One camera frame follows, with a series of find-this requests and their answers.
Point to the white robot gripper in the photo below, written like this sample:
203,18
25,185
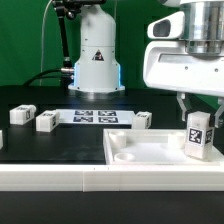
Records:
167,66

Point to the white square table top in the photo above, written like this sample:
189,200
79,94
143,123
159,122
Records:
151,147

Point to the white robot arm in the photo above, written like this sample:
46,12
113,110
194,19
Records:
198,23

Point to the white marker tag sheet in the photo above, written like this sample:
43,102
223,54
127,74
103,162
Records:
78,116

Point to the white L-shaped obstacle fence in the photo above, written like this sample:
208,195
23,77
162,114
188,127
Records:
111,178

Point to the white part at left edge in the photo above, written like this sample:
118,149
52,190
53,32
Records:
1,139

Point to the black camera stand pole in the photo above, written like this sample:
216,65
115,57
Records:
69,9

